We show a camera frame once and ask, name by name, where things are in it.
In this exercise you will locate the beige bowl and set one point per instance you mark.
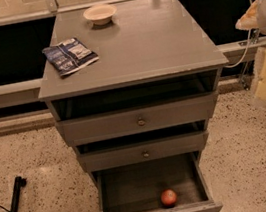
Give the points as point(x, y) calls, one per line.
point(100, 14)

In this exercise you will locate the grey middle drawer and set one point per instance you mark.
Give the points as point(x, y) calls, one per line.
point(138, 153)

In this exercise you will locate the grey open bottom drawer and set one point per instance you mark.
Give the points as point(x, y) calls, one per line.
point(137, 188)

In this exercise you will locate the blue white snack bag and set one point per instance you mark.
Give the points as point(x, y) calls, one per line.
point(69, 56)

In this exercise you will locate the grey top drawer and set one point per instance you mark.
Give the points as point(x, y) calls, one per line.
point(136, 120)

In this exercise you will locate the red apple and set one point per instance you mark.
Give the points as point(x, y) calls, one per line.
point(168, 198)

